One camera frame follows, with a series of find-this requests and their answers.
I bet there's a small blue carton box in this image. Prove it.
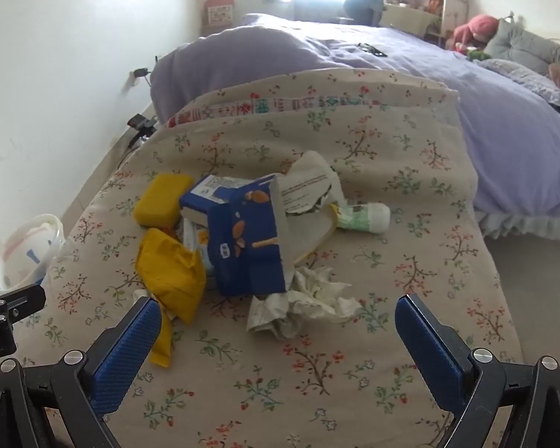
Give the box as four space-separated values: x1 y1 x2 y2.
178 174 262 225

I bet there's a beige floral blanket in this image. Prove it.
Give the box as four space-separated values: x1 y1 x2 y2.
16 68 524 448

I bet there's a purple duvet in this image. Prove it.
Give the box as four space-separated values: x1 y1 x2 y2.
149 13 560 222

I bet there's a yellow sponge packet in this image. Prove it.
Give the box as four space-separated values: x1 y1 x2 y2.
133 174 196 228

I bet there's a pink box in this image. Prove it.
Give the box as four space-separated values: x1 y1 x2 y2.
203 0 237 29

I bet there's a white pale-blue packet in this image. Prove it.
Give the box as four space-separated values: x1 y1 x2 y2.
181 217 216 275

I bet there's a large blue carton box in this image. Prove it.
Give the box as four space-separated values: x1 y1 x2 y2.
208 175 289 298

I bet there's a black device on stand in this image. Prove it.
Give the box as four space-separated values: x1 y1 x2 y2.
116 113 159 169

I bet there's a white printed paper wrapper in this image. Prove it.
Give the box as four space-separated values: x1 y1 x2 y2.
276 150 345 218

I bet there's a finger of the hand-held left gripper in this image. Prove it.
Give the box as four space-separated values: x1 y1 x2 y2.
0 284 46 324

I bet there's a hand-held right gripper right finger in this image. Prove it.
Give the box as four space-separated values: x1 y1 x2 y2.
394 293 560 448

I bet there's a crumpled yellow wrapper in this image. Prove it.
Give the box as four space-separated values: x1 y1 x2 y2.
135 228 208 367

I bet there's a pink plush toy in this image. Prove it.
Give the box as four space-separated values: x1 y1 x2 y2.
452 14 501 53

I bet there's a small black object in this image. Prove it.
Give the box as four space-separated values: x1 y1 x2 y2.
358 42 388 59

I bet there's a cardboard box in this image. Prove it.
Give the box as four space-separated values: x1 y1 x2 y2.
382 3 442 39

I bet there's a purple floral pillow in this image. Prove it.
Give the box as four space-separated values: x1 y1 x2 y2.
482 58 560 113

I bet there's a grey pillow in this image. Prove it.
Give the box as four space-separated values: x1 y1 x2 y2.
484 17 560 75

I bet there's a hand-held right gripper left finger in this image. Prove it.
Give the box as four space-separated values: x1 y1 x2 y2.
0 296 164 448

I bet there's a crumpled white tissue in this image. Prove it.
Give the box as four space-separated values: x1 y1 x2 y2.
247 266 363 340

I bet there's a white green-label bottle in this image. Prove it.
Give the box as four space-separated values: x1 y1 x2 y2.
333 200 391 234

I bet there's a pale ruffled bed skirt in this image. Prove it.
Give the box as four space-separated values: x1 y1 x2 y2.
475 210 560 240

